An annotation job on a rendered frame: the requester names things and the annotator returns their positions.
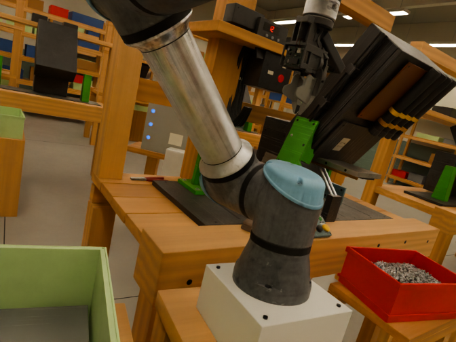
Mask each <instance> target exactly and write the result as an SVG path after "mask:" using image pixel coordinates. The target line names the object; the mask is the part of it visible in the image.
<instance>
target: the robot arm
mask: <svg viewBox="0 0 456 342"><path fill-rule="evenodd" d="M86 1H87V3H88V5H89V6H90V7H91V8H92V9H93V10H94V11H95V12H96V13H97V14H98V15H99V16H101V17H103V18H104V19H106V20H108V21H111V22H112V23H113V25H114V27H115V28H116V30H117V32H118V33H119V35H120V37H121V38H122V40H123V42H124V43H125V45H126V46H129V47H131V48H135V49H138V50H140V51H141V53H142V55H143V56H144V58H145V60H146V61H147V64H148V65H149V67H150V69H151V71H152V72H153V74H154V76H155V78H156V80H157V81H158V83H159V85H160V86H161V88H162V90H163V91H164V94H165V95H166V97H167V99H168V100H169V102H170V104H171V106H172V108H173V109H174V111H175V113H176V115H177V116H178V118H179V120H180V122H181V123H182V125H183V127H184V129H185V130H186V132H187V134H188V135H189V138H190V139H191V141H192V143H193V145H194V146H195V148H196V150H197V152H198V153H199V155H200V157H201V159H200V162H199V172H200V173H201V176H199V183H200V186H201V188H202V191H203V192H204V194H205V195H206V196H207V197H208V198H210V199H211V200H212V201H213V202H214V203H216V204H218V205H220V206H224V207H226V208H228V209H230V210H232V211H234V212H236V213H238V214H241V215H242V216H245V217H246V218H248V219H250V220H252V221H253V223H252V229H251V232H250V238H249V240H248V243H247V244H246V246H245V248H244V249H243V251H242V253H241V255H240V257H239V259H238V260H237V261H236V262H235V265H234V268H233V274H232V278H233V281H234V283H235V284H236V286H237V287H238V288H239V289H240V290H242V291H243V292H245V293H246V294H247V295H250V296H251V297H253V298H255V299H258V300H260V301H263V302H266V303H270V304H274V305H281V306H295V305H300V304H303V303H304V302H306V301H307V300H308V298H309V295H310V292H311V278H310V261H309V255H310V251H311V246H312V243H313V240H314V235H315V232H316V227H317V224H318V219H319V215H320V211H321V208H322V207H323V204H324V200H323V198H324V192H325V187H326V186H325V182H324V181H323V179H322V178H321V177H320V176H319V175H318V174H316V173H315V172H312V171H311V170H308V169H307V168H304V167H302V166H299V165H296V164H292V163H290V162H287V161H282V160H278V159H270V160H268V161H267V162H266V164H265V163H263V162H260V161H259V160H258V159H257V157H256V155H255V153H254V150H253V148H252V145H251V144H250V143H249V142H248V141H247V140H244V139H241V138H239V136H238V133H237V131H236V129H235V126H234V124H233V122H232V120H231V118H230V116H229V114H228V111H227V109H226V107H225V104H224V102H223V100H222V98H221V95H220V94H219V91H218V89H217V87H216V85H215V83H214V80H213V78H212V76H211V74H210V71H209V70H208V67H207V65H206V63H205V61H204V58H203V56H202V54H201V52H200V49H199V48H198V46H197V43H196V41H195V39H194V37H193V34H192V32H191V30H190V28H189V21H190V18H191V15H192V11H193V10H192V8H193V7H197V6H199V5H202V4H205V3H207V2H210V1H214V0H86ZM340 4H341V0H306V4H305V9H304V11H303V16H300V15H299V16H297V19H296V22H295V25H294V29H293V32H292V37H291V40H290V43H285V44H284V49H283V52H282V57H281V60H280V66H282V67H286V68H288V69H289V70H291V71H294V73H293V78H292V81H291V83H290V84H288V85H285V86H284V87H283V89H282V93H283V95H285V96H286V97H288V98H289V99H291V101H292V110H293V113H294V114H297V115H301V114H302V113H303V112H304V111H305V110H306V108H307V107H308V106H309V105H310V104H311V103H312V101H313V100H314V98H315V97H316V96H317V95H318V93H319V92H320V90H321V88H322V86H323V85H324V82H325V80H326V75H327V73H337V74H341V73H342V71H343V70H344V69H345V65H344V63H343V61H342V59H341V57H340V55H339V53H338V51H337V49H336V47H335V44H334V42H333V40H332V38H331V36H330V34H329V31H332V29H333V25H334V22H335V20H336V17H337V13H338V11H339V6H340ZM285 50H287V52H286V57H285V60H284V61H282V60H283V57H284V52H285ZM309 74H311V75H312V76H311V75H309ZM304 76H306V78H304ZM301 102H302V103H301ZM297 112H298V113H297Z"/></svg>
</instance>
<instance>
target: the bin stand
mask: <svg viewBox="0 0 456 342"><path fill-rule="evenodd" d="M328 293H330V294H331V295H332V296H333V297H335V298H336V299H338V300H339V301H340V302H342V303H343V304H346V303H347V304H348V305H350V306H351V307H353V308H354V309H355V310H357V311H358V312H360V313H361V314H362V315H363V316H365V317H364V321H363V323H362V326H361V329H360V332H359V334H358V337H357V339H356V342H376V340H377V337H378V335H379V332H380V330H381V329H383V330H384V331H385V332H387V333H388V334H389V335H391V336H392V337H393V338H392V341H391V342H448V341H449V338H450V336H451V333H453V332H454V331H456V319H448V320H425V321H414V322H391V323H386V322H384V321H383V320H382V319H381V318H380V317H379V316H378V315H377V314H376V313H374V312H373V311H372V310H371V309H370V308H369V307H367V306H366V305H365V304H364V303H363V302H361V300H360V299H359V298H358V297H356V296H355V295H354V294H353V293H352V292H351V291H349V290H348V289H347V288H346V287H345V286H344V285H342V283H340V282H333V283H330V286H329V288H328Z"/></svg>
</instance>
